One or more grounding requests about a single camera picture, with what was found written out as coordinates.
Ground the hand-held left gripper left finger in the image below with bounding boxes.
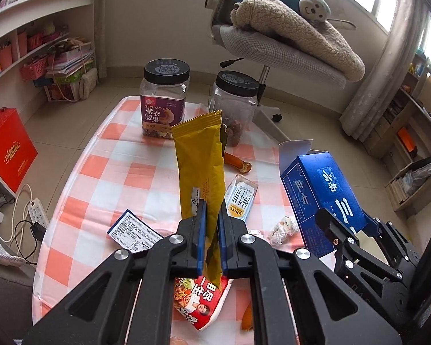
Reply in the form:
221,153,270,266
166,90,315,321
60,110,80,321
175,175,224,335
22,211,207,345

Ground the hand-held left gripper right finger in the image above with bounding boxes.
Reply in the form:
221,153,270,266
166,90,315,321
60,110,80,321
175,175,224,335
218,208,406,345

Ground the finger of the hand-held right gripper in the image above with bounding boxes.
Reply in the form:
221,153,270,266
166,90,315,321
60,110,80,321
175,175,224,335
365,215,422,272
315,208,405,289

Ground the blue cardboard box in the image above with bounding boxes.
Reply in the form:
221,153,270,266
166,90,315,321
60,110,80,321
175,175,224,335
278,139,381,270

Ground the orange peel piece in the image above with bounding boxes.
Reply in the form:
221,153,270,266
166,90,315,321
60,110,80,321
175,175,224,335
224,153,252,175

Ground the yellow snack wrapper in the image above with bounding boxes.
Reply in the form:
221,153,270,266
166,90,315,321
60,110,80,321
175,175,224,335
172,110,231,289

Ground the red white snack packet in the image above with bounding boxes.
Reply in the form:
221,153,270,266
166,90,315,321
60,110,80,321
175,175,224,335
173,275,232,331

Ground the small crumpled white wrapper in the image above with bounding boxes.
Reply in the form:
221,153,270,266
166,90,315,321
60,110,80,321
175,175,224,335
268,216,297,247

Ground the white blue candy wrapper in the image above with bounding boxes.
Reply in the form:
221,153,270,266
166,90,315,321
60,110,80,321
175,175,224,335
224,174,259,221

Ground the white printed label paper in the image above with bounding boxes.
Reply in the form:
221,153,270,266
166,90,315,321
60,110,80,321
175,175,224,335
107,209,164,253

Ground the orange peel strip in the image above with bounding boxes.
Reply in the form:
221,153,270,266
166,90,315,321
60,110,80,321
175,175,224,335
240,304,254,331

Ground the orange white checkered tablecloth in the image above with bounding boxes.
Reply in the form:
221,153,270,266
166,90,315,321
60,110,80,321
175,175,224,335
32,95,340,345

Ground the wooden bookshelf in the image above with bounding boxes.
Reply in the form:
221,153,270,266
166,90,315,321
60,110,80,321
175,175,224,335
363,52,431,213

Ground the purple label nut jar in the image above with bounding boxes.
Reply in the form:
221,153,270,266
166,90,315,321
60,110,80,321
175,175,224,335
140,58,190,141

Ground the clear jar with black lid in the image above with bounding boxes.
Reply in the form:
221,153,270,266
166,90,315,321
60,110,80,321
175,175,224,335
210,71,260,147

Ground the black plug adapter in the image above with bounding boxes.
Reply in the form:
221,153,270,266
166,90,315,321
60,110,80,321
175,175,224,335
30,222,47,241

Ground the white power strip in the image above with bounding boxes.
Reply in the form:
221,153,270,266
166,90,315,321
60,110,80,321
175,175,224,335
28,198,50,229

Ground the beige curtain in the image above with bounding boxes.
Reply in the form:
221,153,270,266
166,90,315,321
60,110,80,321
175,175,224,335
339,0,431,141

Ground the white grey office chair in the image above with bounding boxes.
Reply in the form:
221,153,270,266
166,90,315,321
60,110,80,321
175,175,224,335
205,0,349,141

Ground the cream fleece blanket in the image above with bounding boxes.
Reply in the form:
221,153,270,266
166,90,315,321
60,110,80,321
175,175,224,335
230,0,366,81

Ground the white fleece slipper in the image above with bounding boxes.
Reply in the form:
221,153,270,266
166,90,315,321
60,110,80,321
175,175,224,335
78,68,99,100

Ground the grey striped cloth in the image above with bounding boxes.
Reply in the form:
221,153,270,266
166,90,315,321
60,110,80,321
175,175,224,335
0,228,26,267

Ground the dark grey sofa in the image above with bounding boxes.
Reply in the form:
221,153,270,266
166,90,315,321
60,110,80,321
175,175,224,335
0,259,35,345

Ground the white printed carton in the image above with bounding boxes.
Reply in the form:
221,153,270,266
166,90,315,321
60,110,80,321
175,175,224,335
43,75,84,102

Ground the red gift box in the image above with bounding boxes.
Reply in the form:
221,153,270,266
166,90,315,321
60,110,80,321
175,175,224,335
0,88,39,195

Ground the stack of papers and books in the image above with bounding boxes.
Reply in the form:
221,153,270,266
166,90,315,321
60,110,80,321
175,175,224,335
45,36,96,80

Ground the wide pink basket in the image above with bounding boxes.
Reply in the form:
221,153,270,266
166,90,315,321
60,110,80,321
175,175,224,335
20,57,49,81

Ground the small pink basket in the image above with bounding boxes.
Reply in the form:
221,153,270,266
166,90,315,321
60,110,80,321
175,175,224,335
27,32,44,51

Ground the pink pen cup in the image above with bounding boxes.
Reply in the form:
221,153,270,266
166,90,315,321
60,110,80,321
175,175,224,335
0,41,14,67

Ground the white curved shelf unit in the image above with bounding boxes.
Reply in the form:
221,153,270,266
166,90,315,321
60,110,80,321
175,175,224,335
0,0,105,199

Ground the black power cable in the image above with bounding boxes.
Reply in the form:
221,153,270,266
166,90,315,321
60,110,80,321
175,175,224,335
14,219,39,267

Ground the white power cable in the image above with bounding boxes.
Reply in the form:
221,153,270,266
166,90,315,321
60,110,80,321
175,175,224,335
0,183,34,244

